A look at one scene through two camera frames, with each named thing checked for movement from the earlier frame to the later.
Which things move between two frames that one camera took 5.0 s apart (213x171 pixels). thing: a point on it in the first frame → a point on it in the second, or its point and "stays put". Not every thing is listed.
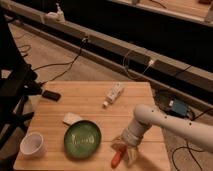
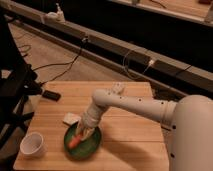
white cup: [32, 145] stays put
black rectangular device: [51, 95] stays put
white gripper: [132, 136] → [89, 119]
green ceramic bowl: [82, 139] stays put
